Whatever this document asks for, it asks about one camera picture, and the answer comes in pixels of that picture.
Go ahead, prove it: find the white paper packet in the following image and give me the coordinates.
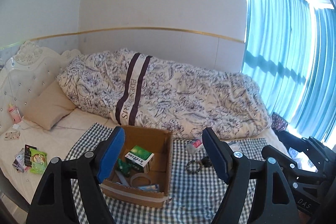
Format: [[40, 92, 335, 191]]
[[228, 141, 241, 152]]

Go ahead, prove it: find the pink bottle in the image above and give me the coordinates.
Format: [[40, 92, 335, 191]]
[[8, 104, 22, 124]]

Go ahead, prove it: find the tape roll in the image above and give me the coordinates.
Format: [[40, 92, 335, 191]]
[[130, 173, 152, 188]]

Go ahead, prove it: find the green snack packet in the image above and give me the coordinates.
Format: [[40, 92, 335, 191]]
[[30, 148, 47, 174]]

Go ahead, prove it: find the bed with cream sheet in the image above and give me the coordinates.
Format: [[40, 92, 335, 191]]
[[0, 108, 316, 224]]

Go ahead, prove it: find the blue white small packet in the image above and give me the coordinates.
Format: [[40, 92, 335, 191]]
[[138, 184, 160, 192]]

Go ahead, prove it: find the dotted dark bag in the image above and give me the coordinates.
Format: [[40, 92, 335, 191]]
[[271, 112, 288, 131]]

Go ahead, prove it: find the cardboard box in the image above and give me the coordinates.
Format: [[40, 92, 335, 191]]
[[100, 126, 173, 208]]

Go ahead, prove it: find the green toy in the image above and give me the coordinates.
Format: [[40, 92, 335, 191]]
[[116, 158, 141, 177]]

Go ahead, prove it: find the phone with patterned case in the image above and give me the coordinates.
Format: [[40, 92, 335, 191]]
[[4, 131, 21, 140]]

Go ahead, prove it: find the teal curtain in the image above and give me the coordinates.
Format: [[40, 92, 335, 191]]
[[243, 0, 335, 141]]

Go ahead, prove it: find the red item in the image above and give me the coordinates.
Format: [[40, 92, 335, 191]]
[[186, 138, 203, 155]]

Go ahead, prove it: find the floral duvet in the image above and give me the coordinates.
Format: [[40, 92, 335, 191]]
[[57, 48, 272, 140]]

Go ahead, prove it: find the white tufted headboard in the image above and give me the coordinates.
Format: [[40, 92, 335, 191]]
[[1, 40, 80, 134]]

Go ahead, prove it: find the green white carton box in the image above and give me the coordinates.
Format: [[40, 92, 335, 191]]
[[124, 145, 154, 173]]

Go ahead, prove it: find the black bead bracelet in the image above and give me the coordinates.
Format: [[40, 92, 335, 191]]
[[186, 160, 202, 175]]

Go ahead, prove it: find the black card packet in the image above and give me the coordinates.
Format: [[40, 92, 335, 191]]
[[24, 144, 37, 167]]

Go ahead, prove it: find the black small bottle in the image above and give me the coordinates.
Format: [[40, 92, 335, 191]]
[[201, 156, 213, 168]]

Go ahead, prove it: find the beige pillow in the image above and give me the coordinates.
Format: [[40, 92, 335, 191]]
[[24, 81, 76, 130]]

